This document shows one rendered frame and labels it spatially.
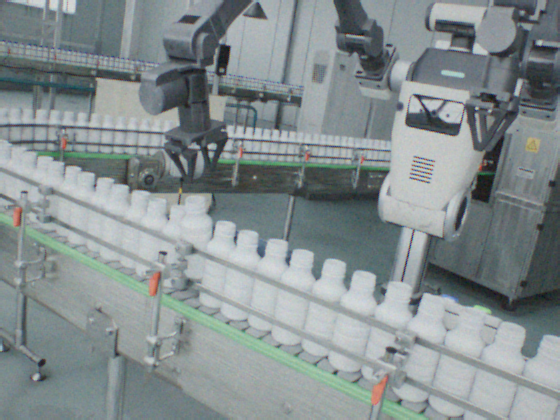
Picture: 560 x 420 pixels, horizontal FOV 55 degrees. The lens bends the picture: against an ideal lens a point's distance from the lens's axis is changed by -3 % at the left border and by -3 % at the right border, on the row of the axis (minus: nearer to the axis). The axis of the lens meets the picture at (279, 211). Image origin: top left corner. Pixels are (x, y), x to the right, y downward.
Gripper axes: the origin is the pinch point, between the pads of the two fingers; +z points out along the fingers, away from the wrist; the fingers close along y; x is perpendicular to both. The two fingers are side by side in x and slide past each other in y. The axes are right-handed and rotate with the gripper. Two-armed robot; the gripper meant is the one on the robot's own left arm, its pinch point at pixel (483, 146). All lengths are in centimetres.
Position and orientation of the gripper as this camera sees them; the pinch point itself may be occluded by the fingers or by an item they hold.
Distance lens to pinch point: 98.6
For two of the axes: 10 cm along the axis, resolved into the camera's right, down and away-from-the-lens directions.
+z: -1.7, 9.6, 2.4
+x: -8.1, -2.7, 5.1
